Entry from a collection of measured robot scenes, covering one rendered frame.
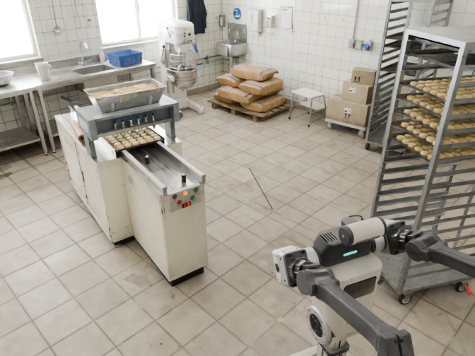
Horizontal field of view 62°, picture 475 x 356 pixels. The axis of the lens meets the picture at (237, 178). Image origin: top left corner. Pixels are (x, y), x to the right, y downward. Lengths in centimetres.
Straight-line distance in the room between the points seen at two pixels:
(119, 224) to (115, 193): 30
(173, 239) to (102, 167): 80
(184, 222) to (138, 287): 68
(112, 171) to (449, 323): 266
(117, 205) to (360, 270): 227
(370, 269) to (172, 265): 174
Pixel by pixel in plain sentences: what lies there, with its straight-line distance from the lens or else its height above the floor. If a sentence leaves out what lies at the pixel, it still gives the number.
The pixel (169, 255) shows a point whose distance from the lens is 291.
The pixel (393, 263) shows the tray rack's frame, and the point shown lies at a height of 15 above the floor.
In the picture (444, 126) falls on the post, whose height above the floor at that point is 138.
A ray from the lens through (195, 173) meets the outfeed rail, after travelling 275.
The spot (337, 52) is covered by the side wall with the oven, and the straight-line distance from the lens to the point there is 625.
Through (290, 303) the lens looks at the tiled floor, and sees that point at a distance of 302.
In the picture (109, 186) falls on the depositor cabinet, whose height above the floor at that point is 62.
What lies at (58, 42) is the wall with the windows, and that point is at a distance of 615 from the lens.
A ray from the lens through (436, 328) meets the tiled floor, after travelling 315.
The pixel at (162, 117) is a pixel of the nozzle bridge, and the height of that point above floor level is 105.
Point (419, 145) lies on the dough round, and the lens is 277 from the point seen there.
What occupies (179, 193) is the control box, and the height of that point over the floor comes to 83.
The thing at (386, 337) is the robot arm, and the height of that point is 140.
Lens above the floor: 217
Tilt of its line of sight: 29 degrees down
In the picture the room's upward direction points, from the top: straight up
